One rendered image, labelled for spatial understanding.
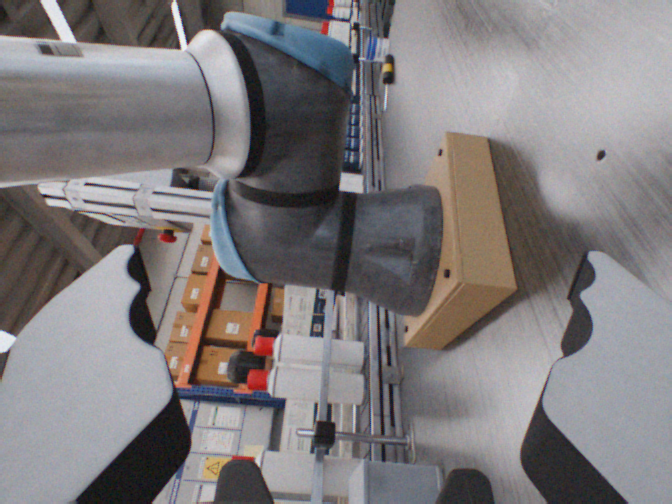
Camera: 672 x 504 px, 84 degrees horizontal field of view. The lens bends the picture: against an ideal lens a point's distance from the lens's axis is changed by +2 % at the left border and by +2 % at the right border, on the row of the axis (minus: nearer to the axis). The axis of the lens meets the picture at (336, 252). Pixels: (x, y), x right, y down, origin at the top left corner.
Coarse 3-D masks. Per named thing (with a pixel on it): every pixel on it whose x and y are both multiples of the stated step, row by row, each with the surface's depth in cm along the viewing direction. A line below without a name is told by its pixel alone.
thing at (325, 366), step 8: (328, 296) 73; (328, 304) 72; (328, 312) 71; (328, 320) 70; (328, 328) 69; (328, 336) 68; (328, 344) 67; (328, 352) 66; (328, 360) 65; (328, 368) 64; (328, 376) 63; (320, 384) 62; (328, 384) 62; (320, 392) 61; (320, 400) 60; (320, 408) 59; (320, 416) 58; (320, 456) 55; (320, 464) 54; (320, 472) 53; (320, 480) 52; (312, 488) 52; (320, 488) 52; (312, 496) 51; (320, 496) 51
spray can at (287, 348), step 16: (288, 336) 69; (304, 336) 70; (256, 352) 68; (272, 352) 68; (288, 352) 67; (304, 352) 67; (320, 352) 68; (336, 352) 68; (352, 352) 68; (352, 368) 69
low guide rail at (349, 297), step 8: (352, 296) 84; (352, 304) 82; (352, 312) 81; (344, 320) 80; (352, 320) 79; (344, 328) 78; (352, 328) 78; (344, 336) 77; (352, 336) 77; (344, 408) 67; (352, 408) 67; (344, 416) 66; (352, 416) 66; (344, 424) 65; (352, 424) 65; (344, 448) 63; (344, 456) 62
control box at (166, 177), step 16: (112, 176) 71; (128, 176) 71; (144, 176) 71; (160, 176) 71; (176, 176) 74; (80, 208) 70; (128, 224) 83; (160, 224) 78; (176, 224) 78; (192, 224) 87
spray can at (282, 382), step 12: (252, 372) 65; (264, 372) 65; (276, 372) 64; (288, 372) 64; (300, 372) 65; (312, 372) 65; (336, 372) 66; (252, 384) 64; (264, 384) 64; (276, 384) 63; (288, 384) 63; (300, 384) 63; (312, 384) 64; (336, 384) 64; (348, 384) 64; (360, 384) 65; (276, 396) 64; (288, 396) 64; (300, 396) 64; (312, 396) 64; (336, 396) 64; (348, 396) 64; (360, 396) 64
